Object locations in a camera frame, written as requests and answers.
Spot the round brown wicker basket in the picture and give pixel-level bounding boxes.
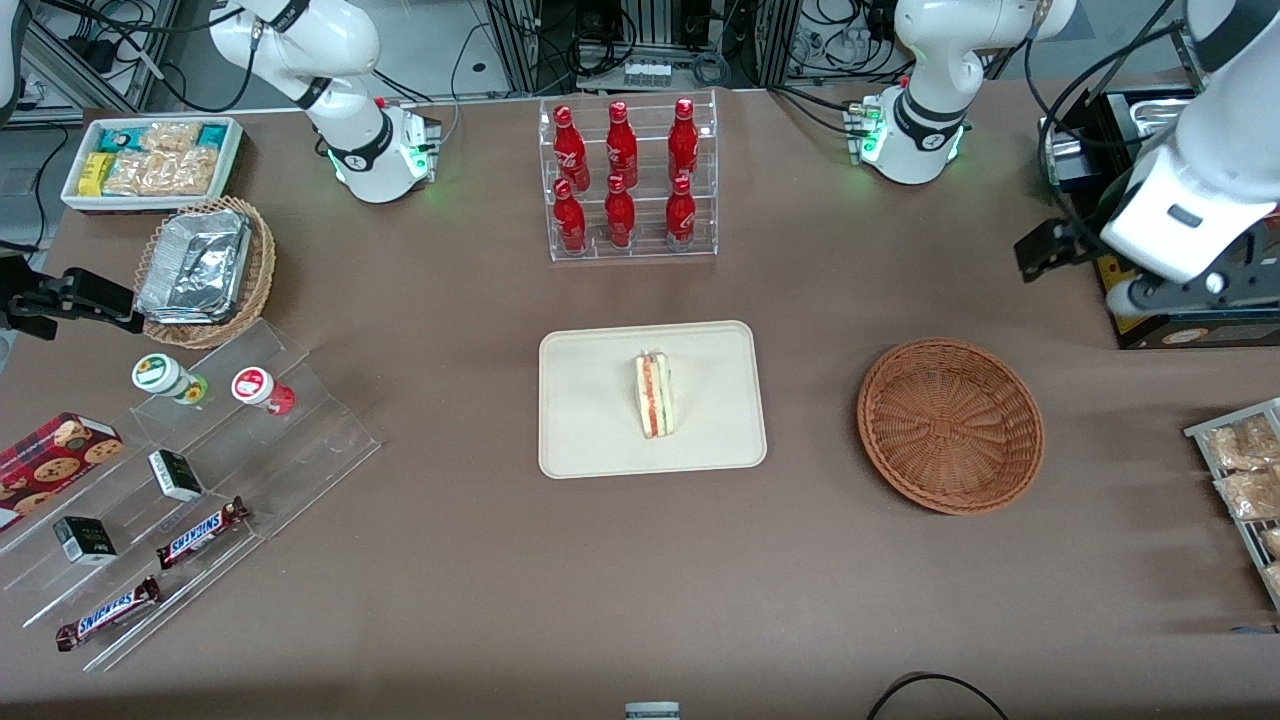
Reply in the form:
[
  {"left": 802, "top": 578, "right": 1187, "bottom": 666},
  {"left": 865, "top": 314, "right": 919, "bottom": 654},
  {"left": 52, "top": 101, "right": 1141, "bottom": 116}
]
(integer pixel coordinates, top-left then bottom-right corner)
[{"left": 857, "top": 338, "right": 1046, "bottom": 516}]

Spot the stack of foil trays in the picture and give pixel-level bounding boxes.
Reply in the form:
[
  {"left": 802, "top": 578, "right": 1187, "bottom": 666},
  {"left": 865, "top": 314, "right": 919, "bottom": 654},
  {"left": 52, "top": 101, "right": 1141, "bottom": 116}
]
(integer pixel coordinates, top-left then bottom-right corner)
[{"left": 135, "top": 208, "right": 253, "bottom": 326}]

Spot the clear bag of crackers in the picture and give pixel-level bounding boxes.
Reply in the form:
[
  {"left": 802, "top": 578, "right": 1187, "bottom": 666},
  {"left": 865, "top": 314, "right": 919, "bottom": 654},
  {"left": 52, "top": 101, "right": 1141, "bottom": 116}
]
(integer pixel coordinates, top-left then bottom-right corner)
[
  {"left": 104, "top": 148, "right": 219, "bottom": 198},
  {"left": 140, "top": 121, "right": 203, "bottom": 157}
]

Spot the clear acrylic stepped shelf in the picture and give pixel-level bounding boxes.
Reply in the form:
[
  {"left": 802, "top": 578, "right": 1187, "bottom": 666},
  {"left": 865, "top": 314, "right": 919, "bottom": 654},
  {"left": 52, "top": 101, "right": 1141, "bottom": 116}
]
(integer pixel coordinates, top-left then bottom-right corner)
[{"left": 0, "top": 318, "right": 383, "bottom": 673}]

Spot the triangular sandwich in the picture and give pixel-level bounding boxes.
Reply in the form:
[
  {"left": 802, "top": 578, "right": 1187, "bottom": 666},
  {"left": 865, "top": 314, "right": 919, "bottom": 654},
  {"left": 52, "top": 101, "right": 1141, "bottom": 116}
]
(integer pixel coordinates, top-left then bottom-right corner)
[{"left": 634, "top": 350, "right": 676, "bottom": 440}]

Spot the cream plastic tray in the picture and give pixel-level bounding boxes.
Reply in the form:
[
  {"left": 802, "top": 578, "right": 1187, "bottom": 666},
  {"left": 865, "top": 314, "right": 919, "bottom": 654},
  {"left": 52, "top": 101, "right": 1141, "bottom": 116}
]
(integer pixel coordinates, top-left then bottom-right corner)
[{"left": 538, "top": 320, "right": 768, "bottom": 480}]

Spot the metal wire rack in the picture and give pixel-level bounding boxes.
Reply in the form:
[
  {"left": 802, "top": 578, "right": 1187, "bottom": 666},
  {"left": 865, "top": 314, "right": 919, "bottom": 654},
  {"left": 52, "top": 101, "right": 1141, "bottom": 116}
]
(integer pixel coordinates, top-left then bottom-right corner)
[{"left": 1184, "top": 398, "right": 1280, "bottom": 611}]

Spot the red plaid cookie box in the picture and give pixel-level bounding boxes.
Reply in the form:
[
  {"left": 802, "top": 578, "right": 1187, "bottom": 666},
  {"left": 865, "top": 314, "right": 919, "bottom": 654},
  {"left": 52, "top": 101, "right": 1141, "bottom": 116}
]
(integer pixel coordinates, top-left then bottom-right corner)
[{"left": 0, "top": 412, "right": 125, "bottom": 529}]

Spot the snickers chocolate bar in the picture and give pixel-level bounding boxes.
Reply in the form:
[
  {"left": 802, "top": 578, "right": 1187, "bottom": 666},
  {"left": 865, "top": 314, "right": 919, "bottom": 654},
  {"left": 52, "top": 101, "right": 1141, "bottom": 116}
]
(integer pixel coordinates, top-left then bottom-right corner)
[
  {"left": 155, "top": 497, "right": 251, "bottom": 571},
  {"left": 55, "top": 575, "right": 163, "bottom": 653}
]

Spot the white snack bin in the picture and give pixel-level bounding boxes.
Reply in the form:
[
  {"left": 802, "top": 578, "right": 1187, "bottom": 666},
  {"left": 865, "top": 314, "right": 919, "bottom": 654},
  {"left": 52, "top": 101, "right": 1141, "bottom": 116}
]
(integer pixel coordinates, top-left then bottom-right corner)
[{"left": 60, "top": 116, "right": 245, "bottom": 215}]

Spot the steel pan in warmer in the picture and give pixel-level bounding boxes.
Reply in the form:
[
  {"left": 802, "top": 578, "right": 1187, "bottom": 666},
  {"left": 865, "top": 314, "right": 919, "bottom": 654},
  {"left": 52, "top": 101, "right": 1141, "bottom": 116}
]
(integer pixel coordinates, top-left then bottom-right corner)
[{"left": 1128, "top": 95, "right": 1199, "bottom": 139}]

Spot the red lid snack cup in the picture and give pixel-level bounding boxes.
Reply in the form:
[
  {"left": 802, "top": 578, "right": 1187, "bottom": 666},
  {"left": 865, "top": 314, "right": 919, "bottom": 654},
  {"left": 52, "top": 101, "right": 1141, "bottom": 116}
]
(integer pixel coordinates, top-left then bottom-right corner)
[{"left": 231, "top": 367, "right": 296, "bottom": 416}]

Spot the green lid snack cup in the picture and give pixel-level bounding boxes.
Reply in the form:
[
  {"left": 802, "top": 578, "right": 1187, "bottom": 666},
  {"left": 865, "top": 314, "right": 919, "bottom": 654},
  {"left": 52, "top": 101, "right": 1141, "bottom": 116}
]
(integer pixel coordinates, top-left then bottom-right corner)
[{"left": 132, "top": 353, "right": 209, "bottom": 405}]

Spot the clear bag of pastries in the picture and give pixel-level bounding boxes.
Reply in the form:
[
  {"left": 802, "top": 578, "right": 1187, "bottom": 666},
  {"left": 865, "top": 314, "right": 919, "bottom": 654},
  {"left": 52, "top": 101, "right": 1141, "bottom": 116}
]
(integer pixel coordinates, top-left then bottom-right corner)
[
  {"left": 1204, "top": 416, "right": 1280, "bottom": 472},
  {"left": 1214, "top": 468, "right": 1280, "bottom": 522}
]

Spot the small black carton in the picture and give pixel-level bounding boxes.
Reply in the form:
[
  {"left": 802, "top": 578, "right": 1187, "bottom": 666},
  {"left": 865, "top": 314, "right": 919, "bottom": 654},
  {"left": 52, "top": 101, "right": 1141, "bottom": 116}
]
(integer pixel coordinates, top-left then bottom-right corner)
[
  {"left": 148, "top": 449, "right": 205, "bottom": 503},
  {"left": 52, "top": 515, "right": 118, "bottom": 566}
]

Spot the red cola bottle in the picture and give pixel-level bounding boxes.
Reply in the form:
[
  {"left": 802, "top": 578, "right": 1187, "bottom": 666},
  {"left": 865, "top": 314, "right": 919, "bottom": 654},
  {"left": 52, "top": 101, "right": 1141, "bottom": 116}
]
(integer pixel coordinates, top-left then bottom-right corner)
[
  {"left": 604, "top": 174, "right": 636, "bottom": 249},
  {"left": 665, "top": 175, "right": 697, "bottom": 251},
  {"left": 552, "top": 178, "right": 588, "bottom": 255},
  {"left": 552, "top": 104, "right": 591, "bottom": 193},
  {"left": 605, "top": 100, "right": 639, "bottom": 189},
  {"left": 668, "top": 97, "right": 700, "bottom": 184}
]

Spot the black floor cable loop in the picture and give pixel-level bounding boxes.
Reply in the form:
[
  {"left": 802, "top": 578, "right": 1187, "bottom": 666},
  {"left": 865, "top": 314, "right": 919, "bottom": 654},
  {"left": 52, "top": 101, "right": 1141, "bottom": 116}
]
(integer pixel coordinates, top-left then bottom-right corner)
[{"left": 865, "top": 672, "right": 1011, "bottom": 720}]

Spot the light wicker basket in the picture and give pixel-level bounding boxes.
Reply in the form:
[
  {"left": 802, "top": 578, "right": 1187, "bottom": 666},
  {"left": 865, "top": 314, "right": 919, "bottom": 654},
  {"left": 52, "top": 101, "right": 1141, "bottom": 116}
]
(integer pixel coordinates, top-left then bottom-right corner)
[{"left": 133, "top": 196, "right": 277, "bottom": 350}]

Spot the clear acrylic bottle rack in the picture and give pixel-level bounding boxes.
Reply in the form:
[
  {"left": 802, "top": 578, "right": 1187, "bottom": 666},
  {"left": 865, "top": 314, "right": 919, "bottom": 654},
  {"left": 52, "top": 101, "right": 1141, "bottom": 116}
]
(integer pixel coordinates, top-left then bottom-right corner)
[{"left": 538, "top": 90, "right": 719, "bottom": 263}]

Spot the black food warmer cabinet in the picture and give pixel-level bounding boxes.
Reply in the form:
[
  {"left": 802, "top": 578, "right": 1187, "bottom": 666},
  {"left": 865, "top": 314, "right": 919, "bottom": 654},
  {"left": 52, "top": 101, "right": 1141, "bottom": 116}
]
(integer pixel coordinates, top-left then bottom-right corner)
[{"left": 1085, "top": 85, "right": 1280, "bottom": 351}]

